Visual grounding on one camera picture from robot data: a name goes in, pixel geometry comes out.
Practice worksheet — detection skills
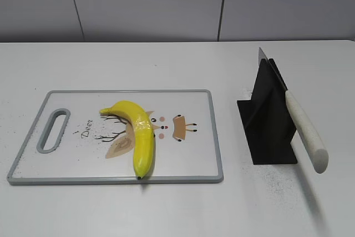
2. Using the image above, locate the white grey-rimmed cutting board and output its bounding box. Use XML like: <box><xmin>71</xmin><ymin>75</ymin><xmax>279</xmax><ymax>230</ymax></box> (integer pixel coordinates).
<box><xmin>7</xmin><ymin>89</ymin><xmax>224</xmax><ymax>185</ymax></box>

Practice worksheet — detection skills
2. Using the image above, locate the black knife stand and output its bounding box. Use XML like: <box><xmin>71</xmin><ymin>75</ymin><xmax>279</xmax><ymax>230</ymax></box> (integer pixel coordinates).
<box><xmin>237</xmin><ymin>59</ymin><xmax>297</xmax><ymax>165</ymax></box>

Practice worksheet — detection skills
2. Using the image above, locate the white-handled kitchen knife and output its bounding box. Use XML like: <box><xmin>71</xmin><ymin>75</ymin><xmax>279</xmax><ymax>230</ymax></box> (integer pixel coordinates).
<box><xmin>258</xmin><ymin>47</ymin><xmax>329</xmax><ymax>174</ymax></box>

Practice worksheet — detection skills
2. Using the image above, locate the yellow plastic banana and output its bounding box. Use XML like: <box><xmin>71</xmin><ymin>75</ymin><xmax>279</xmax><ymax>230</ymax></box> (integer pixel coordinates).
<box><xmin>99</xmin><ymin>100</ymin><xmax>155</xmax><ymax>179</ymax></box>

